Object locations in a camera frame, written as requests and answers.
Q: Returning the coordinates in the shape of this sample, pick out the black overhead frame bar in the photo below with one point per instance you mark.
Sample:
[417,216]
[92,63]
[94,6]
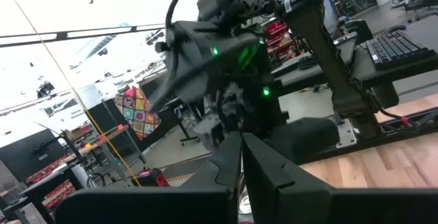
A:
[85,32]

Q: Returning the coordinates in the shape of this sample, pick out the silver mounting bracket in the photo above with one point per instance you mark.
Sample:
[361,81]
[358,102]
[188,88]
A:
[342,133]

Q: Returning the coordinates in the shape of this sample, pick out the colourful patchwork quilt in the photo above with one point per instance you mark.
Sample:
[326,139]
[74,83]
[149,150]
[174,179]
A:
[137,111]

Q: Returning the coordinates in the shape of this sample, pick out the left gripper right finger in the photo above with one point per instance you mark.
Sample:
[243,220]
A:
[342,207]

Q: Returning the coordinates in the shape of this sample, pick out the red parts bin rack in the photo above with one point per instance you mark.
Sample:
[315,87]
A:
[277,35]

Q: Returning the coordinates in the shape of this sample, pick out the background workbench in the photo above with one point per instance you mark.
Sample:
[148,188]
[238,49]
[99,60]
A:
[78,148]

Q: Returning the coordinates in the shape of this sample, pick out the silver Diet Coke can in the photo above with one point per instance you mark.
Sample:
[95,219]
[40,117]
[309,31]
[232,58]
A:
[245,201]

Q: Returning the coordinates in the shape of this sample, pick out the black ceiling spotlight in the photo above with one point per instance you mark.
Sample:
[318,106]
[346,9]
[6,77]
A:
[45,89]

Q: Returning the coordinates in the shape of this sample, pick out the black background panel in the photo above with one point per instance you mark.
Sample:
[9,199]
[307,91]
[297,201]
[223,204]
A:
[20,155]

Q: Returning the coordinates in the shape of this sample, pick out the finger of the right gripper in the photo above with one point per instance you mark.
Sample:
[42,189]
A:
[181,87]
[308,138]

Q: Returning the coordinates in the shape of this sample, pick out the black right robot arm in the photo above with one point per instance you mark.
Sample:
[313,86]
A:
[315,46]

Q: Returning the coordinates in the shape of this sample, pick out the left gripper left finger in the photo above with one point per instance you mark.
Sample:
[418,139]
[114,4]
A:
[154,203]

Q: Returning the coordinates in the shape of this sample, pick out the blue backlit keyboard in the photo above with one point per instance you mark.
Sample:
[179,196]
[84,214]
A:
[397,47]

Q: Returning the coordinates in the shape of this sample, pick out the grey desk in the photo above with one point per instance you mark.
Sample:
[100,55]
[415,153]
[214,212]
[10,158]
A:
[421,25]

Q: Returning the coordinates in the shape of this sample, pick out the red black tool case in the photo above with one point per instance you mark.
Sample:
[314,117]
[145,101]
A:
[150,179]

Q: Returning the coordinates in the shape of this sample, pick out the black metal table frame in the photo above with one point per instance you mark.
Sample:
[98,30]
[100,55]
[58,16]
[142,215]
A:
[393,131]

